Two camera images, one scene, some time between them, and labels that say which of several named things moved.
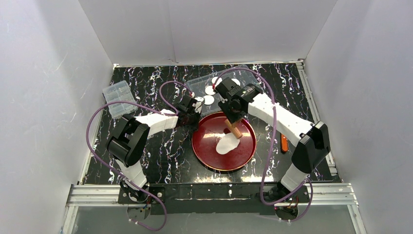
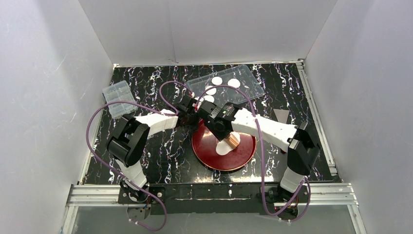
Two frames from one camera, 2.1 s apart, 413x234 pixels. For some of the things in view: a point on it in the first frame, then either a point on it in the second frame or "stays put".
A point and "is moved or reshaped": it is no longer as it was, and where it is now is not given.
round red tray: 214,147 stays put
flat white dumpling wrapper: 209,99 stays put
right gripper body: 233,115 → 205,108
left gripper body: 192,114 stays put
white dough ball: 227,143 stays put
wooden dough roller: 233,128 is moved or reshaped
